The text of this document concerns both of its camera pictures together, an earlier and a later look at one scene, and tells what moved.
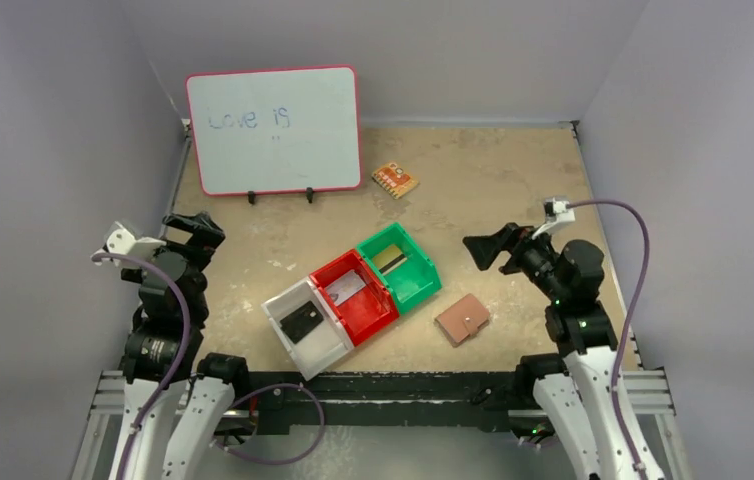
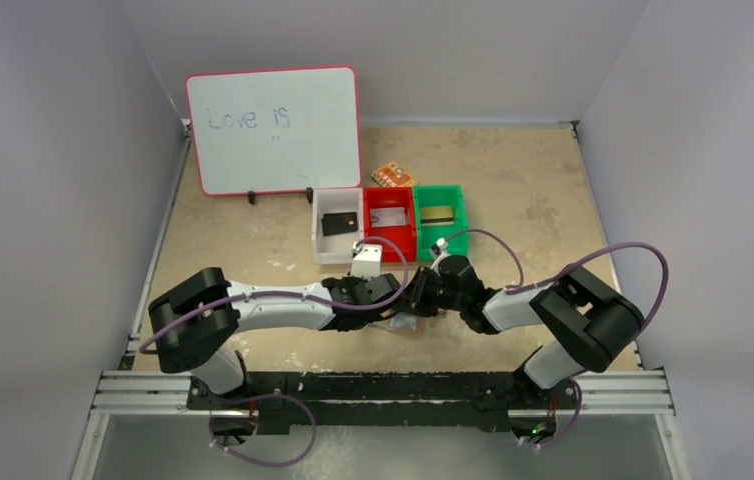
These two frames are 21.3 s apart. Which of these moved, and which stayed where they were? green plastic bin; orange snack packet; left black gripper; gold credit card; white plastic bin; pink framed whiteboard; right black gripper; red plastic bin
Moved: green plastic bin; right black gripper; gold credit card; red plastic bin; left black gripper; white plastic bin
Stayed: pink framed whiteboard; orange snack packet
